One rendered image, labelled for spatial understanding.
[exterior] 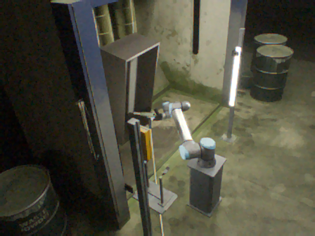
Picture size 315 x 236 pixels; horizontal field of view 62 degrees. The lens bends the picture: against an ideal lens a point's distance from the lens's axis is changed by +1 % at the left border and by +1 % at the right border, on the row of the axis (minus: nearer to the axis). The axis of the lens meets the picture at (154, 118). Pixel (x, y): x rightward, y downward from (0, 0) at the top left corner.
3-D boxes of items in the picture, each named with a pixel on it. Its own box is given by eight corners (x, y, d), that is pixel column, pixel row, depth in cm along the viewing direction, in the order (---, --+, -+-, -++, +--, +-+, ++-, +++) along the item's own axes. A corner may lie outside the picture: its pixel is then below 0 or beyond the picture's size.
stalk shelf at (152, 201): (132, 197, 223) (131, 196, 222) (148, 180, 238) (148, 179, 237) (162, 215, 207) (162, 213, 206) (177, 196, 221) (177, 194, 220)
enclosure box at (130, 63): (101, 133, 343) (98, 48, 265) (130, 112, 383) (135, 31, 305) (122, 146, 330) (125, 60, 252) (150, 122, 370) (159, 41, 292)
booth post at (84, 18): (119, 230, 284) (67, 3, 157) (107, 222, 294) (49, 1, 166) (131, 218, 296) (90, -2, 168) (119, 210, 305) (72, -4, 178)
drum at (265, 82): (251, 87, 529) (258, 43, 480) (283, 90, 509) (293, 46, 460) (247, 101, 485) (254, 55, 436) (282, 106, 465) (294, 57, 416)
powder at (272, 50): (259, 46, 479) (259, 45, 479) (292, 47, 460) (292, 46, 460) (256, 56, 439) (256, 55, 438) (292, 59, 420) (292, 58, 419)
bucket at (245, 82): (249, 91, 515) (252, 78, 499) (235, 88, 530) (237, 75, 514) (255, 85, 534) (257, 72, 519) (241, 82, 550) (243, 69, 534)
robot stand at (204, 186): (221, 199, 309) (226, 159, 274) (209, 218, 290) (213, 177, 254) (198, 187, 326) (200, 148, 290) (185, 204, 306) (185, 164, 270)
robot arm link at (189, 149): (201, 152, 250) (181, 98, 299) (183, 154, 248) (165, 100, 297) (200, 160, 261) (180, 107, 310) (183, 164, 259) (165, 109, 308)
